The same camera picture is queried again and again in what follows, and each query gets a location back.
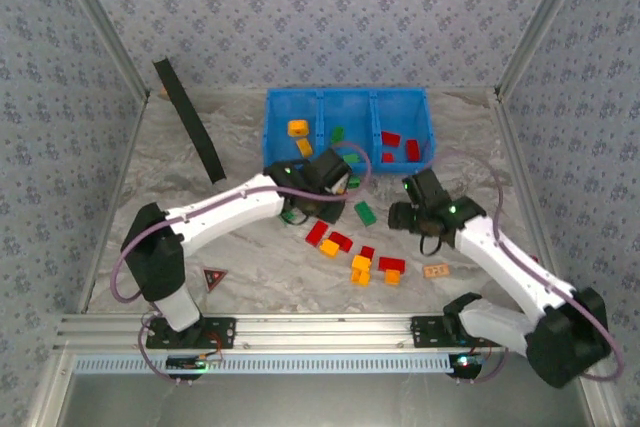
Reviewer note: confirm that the grey metal panel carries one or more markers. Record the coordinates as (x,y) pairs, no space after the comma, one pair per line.
(320,402)

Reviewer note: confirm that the aluminium corner post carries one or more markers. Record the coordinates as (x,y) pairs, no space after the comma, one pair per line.
(539,22)
(106,22)

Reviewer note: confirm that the long green lego brick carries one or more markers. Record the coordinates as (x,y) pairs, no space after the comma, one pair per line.
(337,134)
(365,213)

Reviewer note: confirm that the right small circuit board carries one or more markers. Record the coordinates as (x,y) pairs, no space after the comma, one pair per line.
(465,364)

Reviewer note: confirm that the left small circuit board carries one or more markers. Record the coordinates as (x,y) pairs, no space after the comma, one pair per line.
(186,362)

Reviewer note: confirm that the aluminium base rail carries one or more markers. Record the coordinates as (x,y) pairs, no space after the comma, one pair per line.
(325,332)

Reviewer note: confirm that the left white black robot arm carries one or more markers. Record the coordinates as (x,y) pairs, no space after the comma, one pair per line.
(220,212)

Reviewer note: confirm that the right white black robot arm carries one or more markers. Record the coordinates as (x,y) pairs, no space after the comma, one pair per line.
(520,277)

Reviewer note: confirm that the triangular black red sticker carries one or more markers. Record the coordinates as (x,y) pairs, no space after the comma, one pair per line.
(214,277)

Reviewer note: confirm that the blue three-compartment plastic bin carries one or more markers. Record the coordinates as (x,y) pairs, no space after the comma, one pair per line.
(350,112)

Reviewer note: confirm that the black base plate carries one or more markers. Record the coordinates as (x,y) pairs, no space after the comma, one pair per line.
(220,332)
(425,332)

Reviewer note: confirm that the small red lego brick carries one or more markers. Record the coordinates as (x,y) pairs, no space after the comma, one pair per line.
(387,157)
(367,252)

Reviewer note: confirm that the small circuit board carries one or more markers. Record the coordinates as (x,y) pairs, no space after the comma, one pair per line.
(465,364)
(186,362)

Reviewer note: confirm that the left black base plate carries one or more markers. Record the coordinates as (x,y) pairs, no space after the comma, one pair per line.
(220,332)

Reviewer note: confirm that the orange lego brick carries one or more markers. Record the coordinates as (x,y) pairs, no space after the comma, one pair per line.
(392,276)
(342,191)
(360,277)

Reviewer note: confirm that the small green lego brick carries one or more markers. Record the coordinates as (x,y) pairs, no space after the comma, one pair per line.
(354,181)

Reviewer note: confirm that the small tan wooden block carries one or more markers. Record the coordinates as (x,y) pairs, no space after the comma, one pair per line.
(436,271)

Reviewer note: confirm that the aluminium side rail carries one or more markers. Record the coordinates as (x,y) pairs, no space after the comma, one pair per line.
(517,157)

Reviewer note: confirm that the long black foam strip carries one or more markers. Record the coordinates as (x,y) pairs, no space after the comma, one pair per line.
(188,117)

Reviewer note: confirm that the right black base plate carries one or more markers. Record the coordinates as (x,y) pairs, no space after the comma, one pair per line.
(425,332)

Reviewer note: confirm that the yellow arch lego brick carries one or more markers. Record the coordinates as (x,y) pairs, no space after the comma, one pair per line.
(292,126)

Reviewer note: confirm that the yellow sloped lego brick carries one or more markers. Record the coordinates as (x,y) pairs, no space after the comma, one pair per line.
(304,147)

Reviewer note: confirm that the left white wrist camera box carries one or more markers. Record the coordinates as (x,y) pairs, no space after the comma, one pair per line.
(335,184)

